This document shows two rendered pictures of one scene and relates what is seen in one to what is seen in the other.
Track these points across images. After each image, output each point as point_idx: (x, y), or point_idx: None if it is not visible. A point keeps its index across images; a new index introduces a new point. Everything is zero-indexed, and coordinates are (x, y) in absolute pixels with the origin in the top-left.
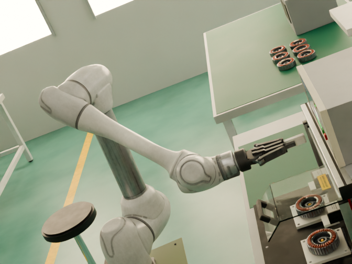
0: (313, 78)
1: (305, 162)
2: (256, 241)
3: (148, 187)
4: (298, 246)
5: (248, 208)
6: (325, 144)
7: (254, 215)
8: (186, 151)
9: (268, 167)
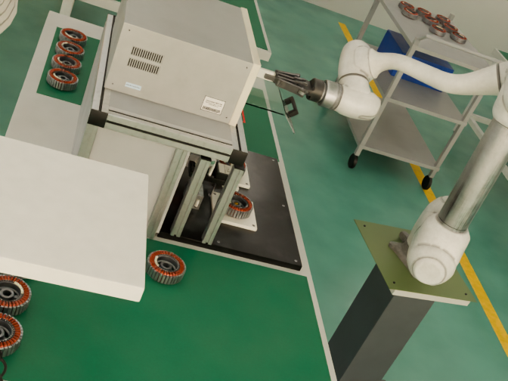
0: (244, 39)
1: (226, 306)
2: (295, 229)
3: (436, 220)
4: (252, 187)
5: (308, 279)
6: None
7: None
8: (366, 51)
9: (283, 336)
